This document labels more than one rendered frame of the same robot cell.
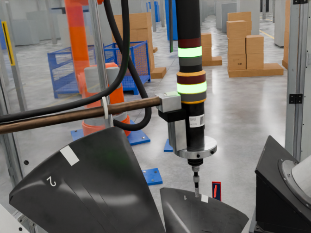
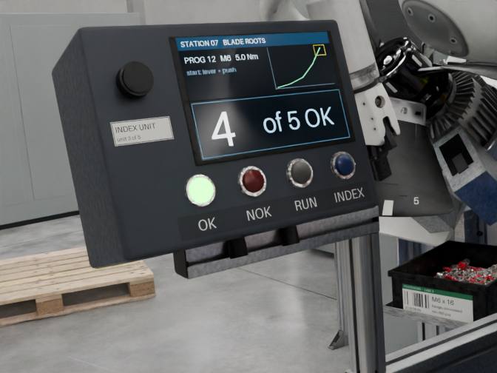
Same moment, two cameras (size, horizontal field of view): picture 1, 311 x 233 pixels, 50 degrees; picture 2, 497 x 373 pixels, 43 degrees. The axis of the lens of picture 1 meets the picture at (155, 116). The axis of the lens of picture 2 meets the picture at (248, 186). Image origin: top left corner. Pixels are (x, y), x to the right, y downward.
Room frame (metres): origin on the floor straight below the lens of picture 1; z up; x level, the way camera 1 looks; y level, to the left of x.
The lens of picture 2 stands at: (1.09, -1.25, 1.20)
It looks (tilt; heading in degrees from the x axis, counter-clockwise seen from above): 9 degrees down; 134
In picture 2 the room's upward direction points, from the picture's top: 5 degrees counter-clockwise
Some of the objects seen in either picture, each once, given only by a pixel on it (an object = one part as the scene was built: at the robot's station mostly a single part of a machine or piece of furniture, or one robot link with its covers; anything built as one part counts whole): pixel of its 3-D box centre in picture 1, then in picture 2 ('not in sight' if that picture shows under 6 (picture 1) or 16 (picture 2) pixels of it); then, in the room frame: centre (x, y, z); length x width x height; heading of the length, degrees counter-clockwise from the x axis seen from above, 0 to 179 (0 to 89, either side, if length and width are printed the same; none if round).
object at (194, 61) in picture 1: (190, 59); not in sight; (0.49, -0.06, 1.59); 0.03 x 0.03 x 0.01
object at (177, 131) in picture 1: (187, 122); not in sight; (0.49, -0.05, 1.49); 0.09 x 0.07 x 0.10; 109
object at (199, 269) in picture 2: not in sight; (283, 237); (0.66, -0.76, 1.04); 0.24 x 0.03 x 0.03; 74
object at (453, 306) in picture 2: not in sight; (466, 280); (0.63, -0.27, 0.85); 0.22 x 0.17 x 0.07; 90
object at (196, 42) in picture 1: (189, 41); not in sight; (0.49, -0.06, 1.61); 0.03 x 0.03 x 0.01
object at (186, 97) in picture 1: (192, 94); not in sight; (0.49, -0.06, 1.53); 0.04 x 0.04 x 0.01
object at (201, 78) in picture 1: (191, 76); not in sight; (0.49, -0.06, 1.56); 0.04 x 0.04 x 0.01
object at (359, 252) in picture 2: not in sight; (363, 290); (0.69, -0.67, 0.96); 0.03 x 0.03 x 0.20; 74
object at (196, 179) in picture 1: (196, 182); not in sight; (0.49, -0.06, 1.38); 0.01 x 0.01 x 0.05
